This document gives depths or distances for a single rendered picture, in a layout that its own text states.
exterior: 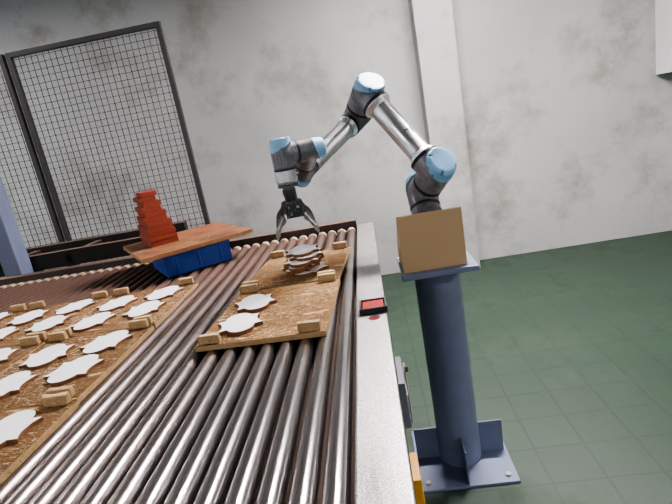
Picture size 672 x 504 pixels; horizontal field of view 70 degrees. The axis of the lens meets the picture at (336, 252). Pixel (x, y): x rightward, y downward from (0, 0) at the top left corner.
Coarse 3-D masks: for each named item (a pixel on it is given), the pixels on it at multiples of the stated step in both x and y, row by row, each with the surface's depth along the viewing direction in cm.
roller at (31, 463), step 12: (204, 288) 189; (192, 300) 176; (180, 312) 164; (168, 324) 154; (156, 336) 145; (144, 348) 137; (132, 360) 130; (120, 372) 123; (108, 384) 118; (96, 396) 112; (84, 408) 107; (72, 420) 103; (60, 432) 99; (48, 444) 95; (36, 456) 92; (24, 468) 88; (12, 480) 85; (0, 492) 83; (12, 492) 84
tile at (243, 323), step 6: (228, 318) 138; (234, 318) 137; (240, 318) 136; (246, 318) 135; (252, 318) 134; (222, 324) 134; (228, 324) 133; (234, 324) 132; (240, 324) 131; (246, 324) 130; (252, 324) 130; (258, 324) 131; (222, 330) 129; (228, 330) 128; (234, 330) 128; (240, 330) 127; (246, 330) 127
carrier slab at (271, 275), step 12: (324, 252) 197; (336, 252) 194; (348, 252) 192; (264, 264) 196; (276, 264) 192; (324, 264) 179; (336, 264) 176; (264, 276) 178; (276, 276) 175; (288, 276) 173; (312, 276) 167; (336, 276) 162; (264, 288) 165
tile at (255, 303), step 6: (258, 294) 154; (270, 294) 152; (246, 300) 151; (252, 300) 150; (258, 300) 148; (264, 300) 147; (270, 300) 146; (240, 306) 146; (246, 306) 145; (252, 306) 144; (258, 306) 143; (264, 306) 143; (240, 312) 144; (252, 312) 142
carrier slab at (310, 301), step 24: (288, 288) 159; (312, 288) 154; (336, 288) 150; (264, 312) 141; (288, 312) 137; (312, 312) 134; (240, 336) 126; (264, 336) 123; (288, 336) 121; (312, 336) 121
